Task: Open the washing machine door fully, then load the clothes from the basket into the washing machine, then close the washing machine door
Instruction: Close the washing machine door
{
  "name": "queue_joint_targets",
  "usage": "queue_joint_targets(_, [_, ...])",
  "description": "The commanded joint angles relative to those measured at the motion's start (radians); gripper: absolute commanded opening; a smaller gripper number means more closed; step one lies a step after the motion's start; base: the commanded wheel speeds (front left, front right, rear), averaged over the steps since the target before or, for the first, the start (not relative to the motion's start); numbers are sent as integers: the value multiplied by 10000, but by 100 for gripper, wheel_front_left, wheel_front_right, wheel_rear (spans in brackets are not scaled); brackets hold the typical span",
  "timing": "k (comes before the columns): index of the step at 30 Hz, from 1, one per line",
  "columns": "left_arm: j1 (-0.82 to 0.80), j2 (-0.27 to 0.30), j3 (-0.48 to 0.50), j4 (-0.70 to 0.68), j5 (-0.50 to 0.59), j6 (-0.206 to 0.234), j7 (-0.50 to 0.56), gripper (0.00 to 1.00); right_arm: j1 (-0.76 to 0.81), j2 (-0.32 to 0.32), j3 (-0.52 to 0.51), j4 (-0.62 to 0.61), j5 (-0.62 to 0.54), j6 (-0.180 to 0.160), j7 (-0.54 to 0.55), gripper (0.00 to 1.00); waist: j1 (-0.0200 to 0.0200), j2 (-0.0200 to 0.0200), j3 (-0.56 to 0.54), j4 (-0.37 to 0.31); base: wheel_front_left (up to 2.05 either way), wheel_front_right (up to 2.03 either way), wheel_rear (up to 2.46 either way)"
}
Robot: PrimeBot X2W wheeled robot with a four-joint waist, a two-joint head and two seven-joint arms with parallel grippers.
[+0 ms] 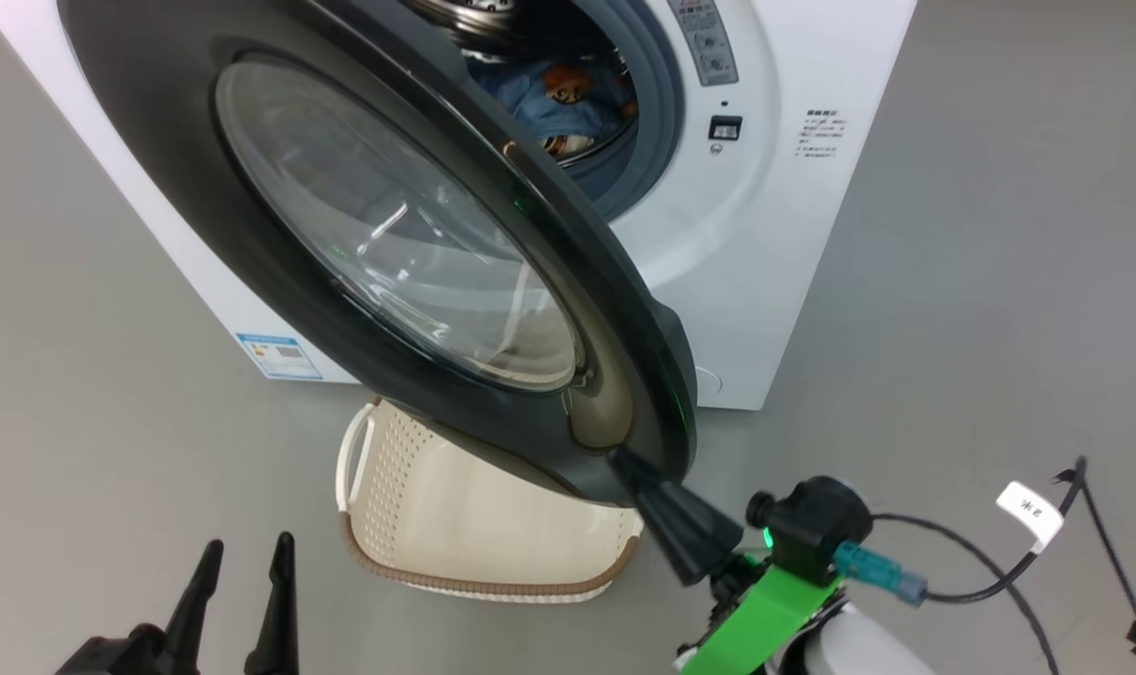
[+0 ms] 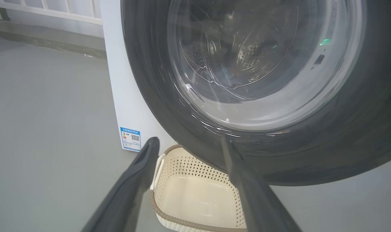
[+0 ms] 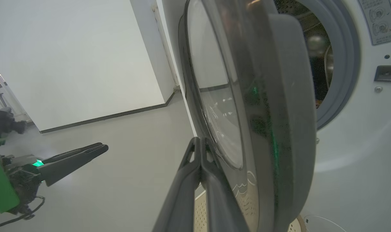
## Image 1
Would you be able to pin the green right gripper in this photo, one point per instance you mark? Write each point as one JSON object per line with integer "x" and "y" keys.
{"x": 765, "y": 619}

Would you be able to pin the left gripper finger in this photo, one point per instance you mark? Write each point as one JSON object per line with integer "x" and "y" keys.
{"x": 188, "y": 628}
{"x": 277, "y": 628}

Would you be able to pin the black round washer door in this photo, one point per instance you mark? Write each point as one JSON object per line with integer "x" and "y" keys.
{"x": 202, "y": 234}

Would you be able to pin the cream perforated laundry basket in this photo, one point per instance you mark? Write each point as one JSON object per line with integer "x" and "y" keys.
{"x": 455, "y": 525}

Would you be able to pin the white front-load washing machine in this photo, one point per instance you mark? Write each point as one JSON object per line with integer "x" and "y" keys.
{"x": 774, "y": 244}

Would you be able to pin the black door latch socket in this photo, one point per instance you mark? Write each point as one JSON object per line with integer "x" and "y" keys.
{"x": 725, "y": 127}

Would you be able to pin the grey rubber door gasket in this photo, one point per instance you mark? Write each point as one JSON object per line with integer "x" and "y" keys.
{"x": 657, "y": 122}

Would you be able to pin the round filter cover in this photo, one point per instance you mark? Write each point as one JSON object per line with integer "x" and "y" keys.
{"x": 709, "y": 382}

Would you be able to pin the blue energy label sticker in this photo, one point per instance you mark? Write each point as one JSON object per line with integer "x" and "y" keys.
{"x": 279, "y": 356}

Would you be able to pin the grey warning sticker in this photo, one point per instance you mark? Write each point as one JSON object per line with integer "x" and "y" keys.
{"x": 704, "y": 42}

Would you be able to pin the steel washer drum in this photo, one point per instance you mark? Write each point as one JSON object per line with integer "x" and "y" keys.
{"x": 493, "y": 23}

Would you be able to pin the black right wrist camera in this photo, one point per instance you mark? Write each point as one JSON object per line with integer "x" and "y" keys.
{"x": 812, "y": 525}

